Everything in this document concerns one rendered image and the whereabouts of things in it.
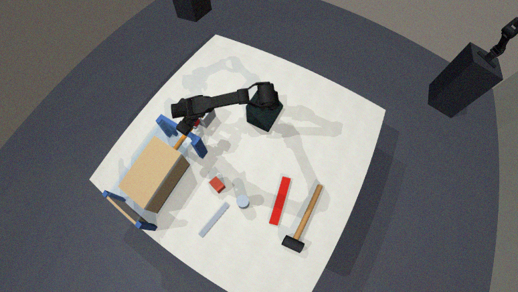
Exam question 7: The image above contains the hammer with wooden handle and black head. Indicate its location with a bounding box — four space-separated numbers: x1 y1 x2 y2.
282 184 323 253

